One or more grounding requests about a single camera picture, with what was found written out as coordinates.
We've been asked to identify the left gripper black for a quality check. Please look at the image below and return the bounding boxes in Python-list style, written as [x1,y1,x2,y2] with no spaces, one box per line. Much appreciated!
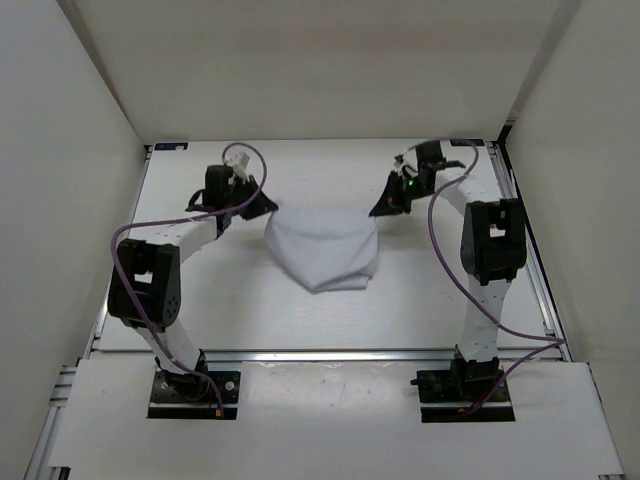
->
[224,175,276,221]

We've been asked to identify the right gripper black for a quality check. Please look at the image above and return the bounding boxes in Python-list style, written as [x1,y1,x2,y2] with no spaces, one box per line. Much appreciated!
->
[370,170,434,218]

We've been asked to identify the white skirt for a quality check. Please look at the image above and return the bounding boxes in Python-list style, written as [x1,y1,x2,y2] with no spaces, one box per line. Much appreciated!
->
[264,203,379,294]

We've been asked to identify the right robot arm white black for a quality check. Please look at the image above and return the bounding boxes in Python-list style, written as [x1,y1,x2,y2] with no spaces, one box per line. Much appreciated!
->
[370,170,526,403]

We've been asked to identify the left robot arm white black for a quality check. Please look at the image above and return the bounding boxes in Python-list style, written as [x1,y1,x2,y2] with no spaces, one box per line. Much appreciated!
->
[107,167,278,410]

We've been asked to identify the blue label sticker right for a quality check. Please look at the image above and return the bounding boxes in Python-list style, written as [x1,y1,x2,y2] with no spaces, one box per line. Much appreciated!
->
[449,139,485,147]

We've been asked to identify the blue label sticker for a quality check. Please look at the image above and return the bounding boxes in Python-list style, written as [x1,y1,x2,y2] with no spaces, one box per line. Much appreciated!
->
[449,139,485,147]
[154,142,189,151]

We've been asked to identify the blue label sticker left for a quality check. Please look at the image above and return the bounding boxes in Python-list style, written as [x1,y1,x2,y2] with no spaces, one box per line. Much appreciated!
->
[154,142,189,151]

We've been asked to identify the white front cover panel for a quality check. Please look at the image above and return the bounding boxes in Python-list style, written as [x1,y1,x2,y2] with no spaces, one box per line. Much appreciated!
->
[49,358,623,479]

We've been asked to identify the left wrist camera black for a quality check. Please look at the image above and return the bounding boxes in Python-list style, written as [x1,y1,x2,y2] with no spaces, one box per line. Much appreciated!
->
[186,152,250,212]

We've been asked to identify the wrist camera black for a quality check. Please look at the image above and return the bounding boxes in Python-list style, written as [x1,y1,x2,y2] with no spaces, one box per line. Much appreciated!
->
[186,152,250,212]
[394,140,465,174]

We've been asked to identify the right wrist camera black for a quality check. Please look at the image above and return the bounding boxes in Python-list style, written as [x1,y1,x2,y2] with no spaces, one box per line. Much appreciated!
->
[394,140,465,174]

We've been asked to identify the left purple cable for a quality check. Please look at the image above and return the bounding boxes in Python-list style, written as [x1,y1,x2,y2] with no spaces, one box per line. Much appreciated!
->
[108,143,269,419]

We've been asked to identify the aluminium frame rail front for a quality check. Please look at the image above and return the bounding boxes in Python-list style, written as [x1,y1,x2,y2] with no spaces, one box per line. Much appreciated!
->
[199,349,571,364]

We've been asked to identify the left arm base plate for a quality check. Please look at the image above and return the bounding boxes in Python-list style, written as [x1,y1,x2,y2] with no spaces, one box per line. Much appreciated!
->
[147,370,241,420]

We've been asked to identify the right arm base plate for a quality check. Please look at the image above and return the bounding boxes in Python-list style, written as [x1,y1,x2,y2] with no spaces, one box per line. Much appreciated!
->
[410,368,516,424]

